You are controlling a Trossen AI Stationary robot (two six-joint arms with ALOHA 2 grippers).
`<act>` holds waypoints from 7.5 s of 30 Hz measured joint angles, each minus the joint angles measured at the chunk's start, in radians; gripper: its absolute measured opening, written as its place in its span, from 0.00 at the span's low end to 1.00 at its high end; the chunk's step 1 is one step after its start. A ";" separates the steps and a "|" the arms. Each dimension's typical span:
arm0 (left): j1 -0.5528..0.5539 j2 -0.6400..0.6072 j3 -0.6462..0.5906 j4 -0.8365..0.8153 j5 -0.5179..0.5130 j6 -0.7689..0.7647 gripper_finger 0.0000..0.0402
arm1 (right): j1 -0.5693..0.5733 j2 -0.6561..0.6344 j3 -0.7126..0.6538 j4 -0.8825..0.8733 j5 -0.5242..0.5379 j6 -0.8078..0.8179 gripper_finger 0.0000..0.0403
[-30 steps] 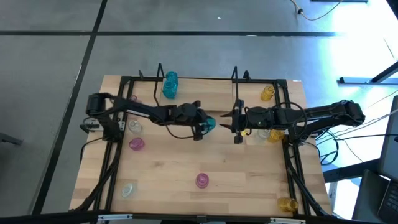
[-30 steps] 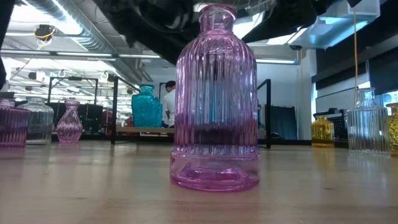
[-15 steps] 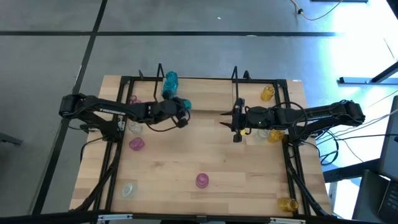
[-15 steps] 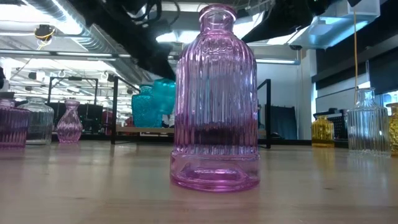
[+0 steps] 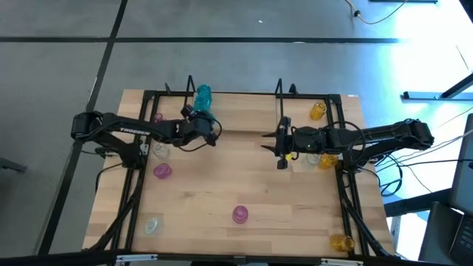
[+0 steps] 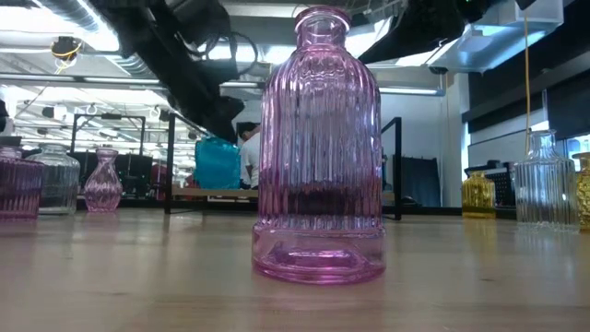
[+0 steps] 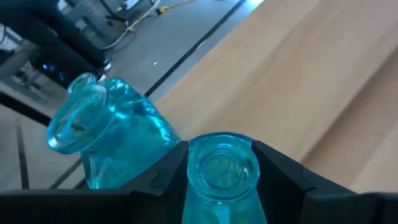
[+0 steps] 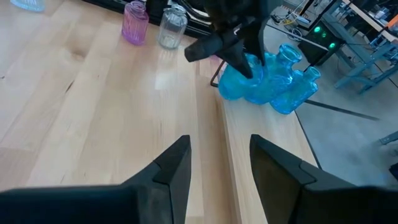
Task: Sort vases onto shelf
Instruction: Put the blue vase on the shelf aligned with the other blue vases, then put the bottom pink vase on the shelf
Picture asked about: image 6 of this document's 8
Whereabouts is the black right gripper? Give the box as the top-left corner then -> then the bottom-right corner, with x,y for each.
358,0 -> 466,65

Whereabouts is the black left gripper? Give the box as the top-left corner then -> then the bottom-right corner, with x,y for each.
182,59 -> 245,143

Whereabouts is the teal glass vase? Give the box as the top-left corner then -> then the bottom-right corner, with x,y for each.
194,136 -> 242,191

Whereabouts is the large pink ribbed bottle vase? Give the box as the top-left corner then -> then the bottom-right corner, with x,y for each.
251,5 -> 387,286

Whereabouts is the small pink twisted vase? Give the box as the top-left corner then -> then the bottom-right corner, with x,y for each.
83,147 -> 124,214

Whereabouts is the yellow ribbed jar vase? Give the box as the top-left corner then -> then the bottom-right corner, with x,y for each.
461,171 -> 497,219

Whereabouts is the clear ribbed jar vase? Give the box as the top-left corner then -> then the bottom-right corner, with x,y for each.
25,142 -> 82,217

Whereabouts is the clear ribbed bottle vase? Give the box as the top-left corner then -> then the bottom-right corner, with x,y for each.
513,129 -> 581,233

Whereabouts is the pink ribbed jar vase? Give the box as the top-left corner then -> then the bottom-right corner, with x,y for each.
0,146 -> 46,220

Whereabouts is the yellow diamond textured vase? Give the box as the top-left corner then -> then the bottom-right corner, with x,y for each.
572,151 -> 590,231

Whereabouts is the person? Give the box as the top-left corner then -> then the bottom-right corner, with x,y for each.
237,122 -> 262,190

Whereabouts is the fluorescent ceiling light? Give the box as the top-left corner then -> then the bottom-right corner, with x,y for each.
195,43 -> 299,65

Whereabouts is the black background workbench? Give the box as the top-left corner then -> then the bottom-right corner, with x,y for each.
20,151 -> 154,197

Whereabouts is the overhead LED light bar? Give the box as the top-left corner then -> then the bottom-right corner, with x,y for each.
0,72 -> 447,98

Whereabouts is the dark curtain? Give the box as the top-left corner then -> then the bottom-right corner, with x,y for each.
400,156 -> 442,208

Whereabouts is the black pegboard cart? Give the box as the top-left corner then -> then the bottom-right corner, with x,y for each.
464,160 -> 518,208

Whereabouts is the wooden shelf black metal frame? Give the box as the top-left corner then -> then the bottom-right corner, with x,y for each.
163,113 -> 403,221

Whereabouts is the rectangular sheet metal duct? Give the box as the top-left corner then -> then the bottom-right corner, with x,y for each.
428,0 -> 564,75

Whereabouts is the black background rig frame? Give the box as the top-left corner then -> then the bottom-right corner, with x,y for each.
68,112 -> 148,158

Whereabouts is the black metal table frame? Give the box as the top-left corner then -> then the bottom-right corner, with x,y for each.
0,193 -> 590,220

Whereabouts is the black ceiling cable reel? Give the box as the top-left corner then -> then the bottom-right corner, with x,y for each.
49,35 -> 84,64

